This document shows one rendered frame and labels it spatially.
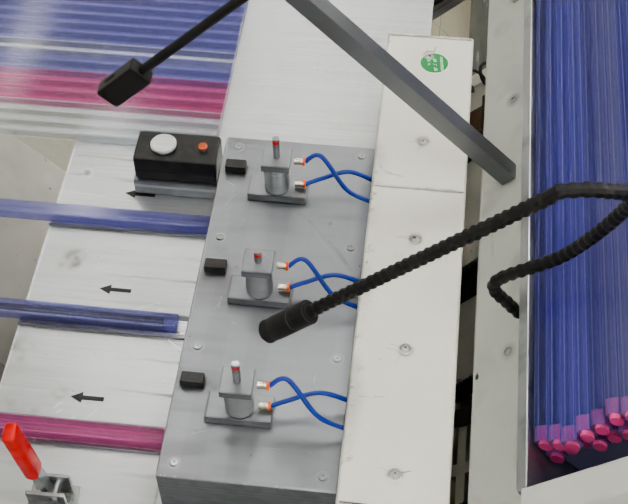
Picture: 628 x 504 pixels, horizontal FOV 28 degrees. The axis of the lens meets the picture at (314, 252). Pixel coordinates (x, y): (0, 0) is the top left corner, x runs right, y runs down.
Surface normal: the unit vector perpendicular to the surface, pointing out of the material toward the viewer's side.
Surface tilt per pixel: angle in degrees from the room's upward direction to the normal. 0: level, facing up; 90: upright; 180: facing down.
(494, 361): 90
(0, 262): 0
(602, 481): 90
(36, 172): 0
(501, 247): 90
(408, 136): 46
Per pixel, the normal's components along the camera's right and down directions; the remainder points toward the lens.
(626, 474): -0.70, -0.50
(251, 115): 0.00, -0.62
